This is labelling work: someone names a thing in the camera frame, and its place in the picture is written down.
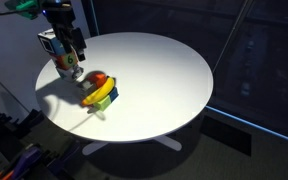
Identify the grey block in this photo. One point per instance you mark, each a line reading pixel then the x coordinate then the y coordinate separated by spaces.
pixel 85 88

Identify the green orange picture cube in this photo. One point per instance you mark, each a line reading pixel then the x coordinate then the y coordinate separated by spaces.
pixel 69 60

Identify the blue frame rail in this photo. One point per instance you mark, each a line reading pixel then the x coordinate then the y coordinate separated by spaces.
pixel 254 126

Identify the green block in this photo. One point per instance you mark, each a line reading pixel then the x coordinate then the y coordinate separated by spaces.
pixel 102 104

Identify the yellow banana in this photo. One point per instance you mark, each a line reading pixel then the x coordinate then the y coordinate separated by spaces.
pixel 102 91

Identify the blue block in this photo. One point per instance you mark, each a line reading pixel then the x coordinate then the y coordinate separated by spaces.
pixel 114 95

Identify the white multicolour picture cube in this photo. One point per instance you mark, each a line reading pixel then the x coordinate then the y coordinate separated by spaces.
pixel 67 74

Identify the metal window post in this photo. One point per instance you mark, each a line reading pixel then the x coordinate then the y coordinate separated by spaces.
pixel 91 16

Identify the teal camera mount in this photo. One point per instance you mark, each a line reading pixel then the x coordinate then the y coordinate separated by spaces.
pixel 24 6

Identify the white table leg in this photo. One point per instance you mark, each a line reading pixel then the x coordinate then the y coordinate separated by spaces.
pixel 169 142
pixel 94 148

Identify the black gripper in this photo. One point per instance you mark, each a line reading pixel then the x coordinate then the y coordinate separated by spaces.
pixel 61 15

